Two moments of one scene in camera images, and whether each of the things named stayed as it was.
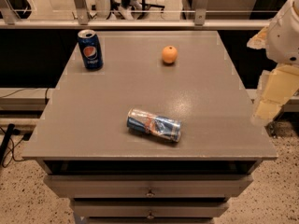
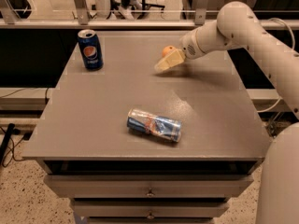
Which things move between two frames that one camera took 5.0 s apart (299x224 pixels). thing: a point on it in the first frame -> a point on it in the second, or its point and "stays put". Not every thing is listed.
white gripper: (282, 36) -> (189, 48)
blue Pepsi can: (91, 49) stays put
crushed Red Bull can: (159, 126) stays put
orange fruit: (169, 53) stays put
